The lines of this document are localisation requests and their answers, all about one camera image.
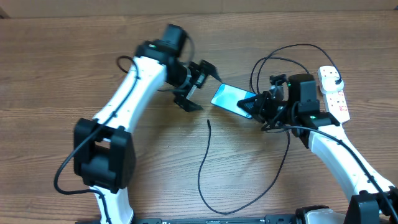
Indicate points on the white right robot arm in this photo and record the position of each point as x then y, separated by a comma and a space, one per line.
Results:
291, 104

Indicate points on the blue smartphone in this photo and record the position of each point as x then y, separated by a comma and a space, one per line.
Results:
227, 97

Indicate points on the white power strip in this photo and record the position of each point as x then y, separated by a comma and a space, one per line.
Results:
335, 103

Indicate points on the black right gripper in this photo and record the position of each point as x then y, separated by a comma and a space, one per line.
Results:
260, 109

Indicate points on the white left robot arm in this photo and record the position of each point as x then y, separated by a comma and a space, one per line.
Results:
103, 159

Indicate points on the white charger adapter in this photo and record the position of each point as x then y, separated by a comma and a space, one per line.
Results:
329, 85

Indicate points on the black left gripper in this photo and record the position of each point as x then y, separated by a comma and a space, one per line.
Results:
201, 70

